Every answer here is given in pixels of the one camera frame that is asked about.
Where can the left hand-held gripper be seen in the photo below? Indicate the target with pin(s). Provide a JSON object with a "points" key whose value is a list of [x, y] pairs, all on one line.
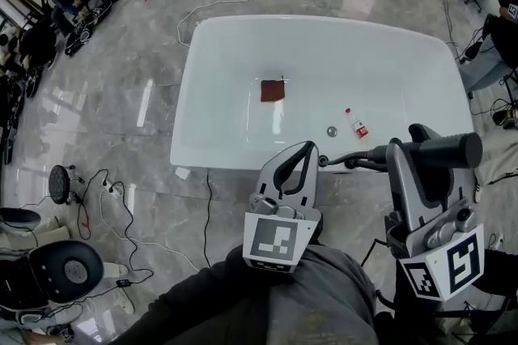
{"points": [[275, 238]]}

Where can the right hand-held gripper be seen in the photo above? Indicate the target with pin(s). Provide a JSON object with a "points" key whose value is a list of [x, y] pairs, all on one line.
{"points": [[457, 266]]}

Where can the white bathtub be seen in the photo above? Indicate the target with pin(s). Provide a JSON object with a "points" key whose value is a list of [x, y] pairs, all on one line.
{"points": [[344, 64]]}

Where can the person's left forearm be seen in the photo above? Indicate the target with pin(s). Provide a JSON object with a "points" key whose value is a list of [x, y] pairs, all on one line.
{"points": [[190, 303]]}

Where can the person's right forearm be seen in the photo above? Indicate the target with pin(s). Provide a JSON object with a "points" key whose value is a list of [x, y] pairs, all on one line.
{"points": [[465, 323]]}

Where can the round metal drain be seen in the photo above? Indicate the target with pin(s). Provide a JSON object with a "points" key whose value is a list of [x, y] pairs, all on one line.
{"points": [[332, 131]]}

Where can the clear bottle with red label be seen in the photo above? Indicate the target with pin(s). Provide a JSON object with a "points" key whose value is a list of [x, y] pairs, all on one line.
{"points": [[357, 124]]}

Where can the dark red cloth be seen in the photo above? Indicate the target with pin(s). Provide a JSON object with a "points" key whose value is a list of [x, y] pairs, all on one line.
{"points": [[273, 90]]}

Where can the person's dark gray jacket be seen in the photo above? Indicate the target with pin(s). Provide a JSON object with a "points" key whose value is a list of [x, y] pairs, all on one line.
{"points": [[315, 295]]}

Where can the white power strip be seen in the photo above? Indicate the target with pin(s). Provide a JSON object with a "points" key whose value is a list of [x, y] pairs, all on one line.
{"points": [[114, 189]]}

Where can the black round dotted disc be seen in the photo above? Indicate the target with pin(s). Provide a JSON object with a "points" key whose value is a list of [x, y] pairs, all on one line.
{"points": [[60, 183]]}

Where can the black toilet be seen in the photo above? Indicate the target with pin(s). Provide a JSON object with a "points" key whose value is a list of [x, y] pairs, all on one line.
{"points": [[69, 270]]}

